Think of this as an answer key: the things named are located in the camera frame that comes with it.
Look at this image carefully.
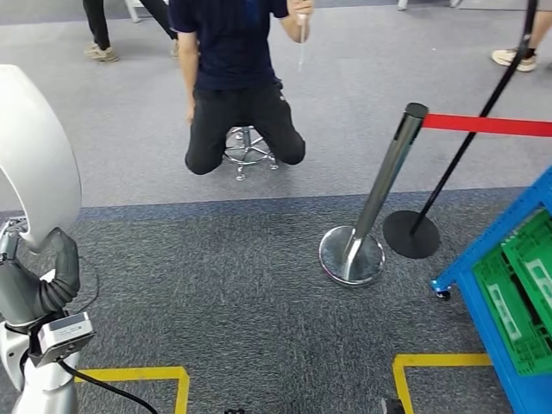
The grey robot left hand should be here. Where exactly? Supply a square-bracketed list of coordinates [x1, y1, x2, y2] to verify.
[0, 216, 82, 327]

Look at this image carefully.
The white curved plastic part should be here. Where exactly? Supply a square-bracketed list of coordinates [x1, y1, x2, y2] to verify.
[0, 64, 82, 254]

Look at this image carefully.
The blue metal shelf rack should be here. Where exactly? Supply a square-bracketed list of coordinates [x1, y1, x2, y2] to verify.
[431, 166, 552, 414]

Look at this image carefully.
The yellow floor tape square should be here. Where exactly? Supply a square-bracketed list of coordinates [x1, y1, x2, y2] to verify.
[73, 365, 191, 414]

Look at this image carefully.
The person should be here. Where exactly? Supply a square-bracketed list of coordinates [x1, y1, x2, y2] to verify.
[492, 0, 552, 73]
[168, 0, 315, 177]
[82, 0, 180, 63]

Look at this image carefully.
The thin white rod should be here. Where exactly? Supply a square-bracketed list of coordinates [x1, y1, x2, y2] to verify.
[298, 14, 308, 73]

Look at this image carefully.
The black pole stand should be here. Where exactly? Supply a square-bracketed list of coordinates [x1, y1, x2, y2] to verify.
[383, 0, 540, 260]

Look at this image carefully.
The red barrier belt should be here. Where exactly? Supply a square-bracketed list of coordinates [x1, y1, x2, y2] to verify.
[421, 113, 552, 139]

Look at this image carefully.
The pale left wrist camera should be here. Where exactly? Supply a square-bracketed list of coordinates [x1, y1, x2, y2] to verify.
[27, 310, 96, 368]

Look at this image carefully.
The black camera cable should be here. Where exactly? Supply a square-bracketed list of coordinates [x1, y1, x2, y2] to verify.
[58, 360, 160, 414]

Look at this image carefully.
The chrome stanchion post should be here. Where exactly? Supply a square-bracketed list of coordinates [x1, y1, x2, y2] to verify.
[318, 103, 430, 288]

